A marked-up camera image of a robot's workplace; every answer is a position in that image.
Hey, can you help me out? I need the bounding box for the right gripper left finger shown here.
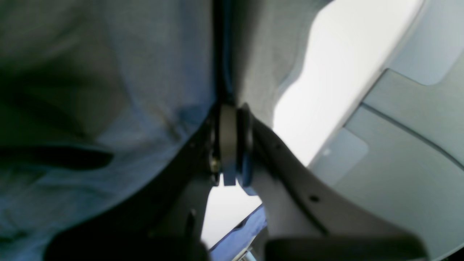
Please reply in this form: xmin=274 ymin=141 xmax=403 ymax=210
xmin=43 ymin=104 xmax=237 ymax=261

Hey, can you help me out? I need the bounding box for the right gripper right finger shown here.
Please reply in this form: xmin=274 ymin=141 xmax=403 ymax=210
xmin=237 ymin=105 xmax=428 ymax=261

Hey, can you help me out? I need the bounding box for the grey T-shirt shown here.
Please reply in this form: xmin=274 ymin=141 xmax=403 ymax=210
xmin=1 ymin=0 xmax=329 ymax=261

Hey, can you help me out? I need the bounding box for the blue plastic mount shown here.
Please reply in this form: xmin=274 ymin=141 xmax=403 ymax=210
xmin=209 ymin=205 xmax=267 ymax=261

